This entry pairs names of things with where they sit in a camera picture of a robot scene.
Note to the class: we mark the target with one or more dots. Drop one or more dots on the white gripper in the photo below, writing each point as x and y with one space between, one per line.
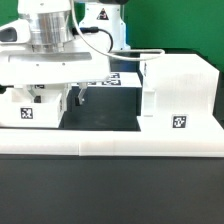
20 66

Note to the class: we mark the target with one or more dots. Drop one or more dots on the white front drawer tray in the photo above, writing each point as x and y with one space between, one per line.
17 110

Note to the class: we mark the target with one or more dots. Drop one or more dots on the white drawer tray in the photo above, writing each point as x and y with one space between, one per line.
50 93
17 110

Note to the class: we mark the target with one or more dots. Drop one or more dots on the white drawer cabinet box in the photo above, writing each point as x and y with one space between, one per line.
178 93

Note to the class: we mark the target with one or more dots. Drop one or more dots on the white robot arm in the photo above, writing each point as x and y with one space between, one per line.
39 48

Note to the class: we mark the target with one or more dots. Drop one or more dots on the white rear drawer tray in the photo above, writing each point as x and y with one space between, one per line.
50 93

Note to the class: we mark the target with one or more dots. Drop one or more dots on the white foam L-shaped fence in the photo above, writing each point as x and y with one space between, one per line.
177 142

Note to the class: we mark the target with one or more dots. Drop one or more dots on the white marker tag sheet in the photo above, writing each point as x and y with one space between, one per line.
119 79

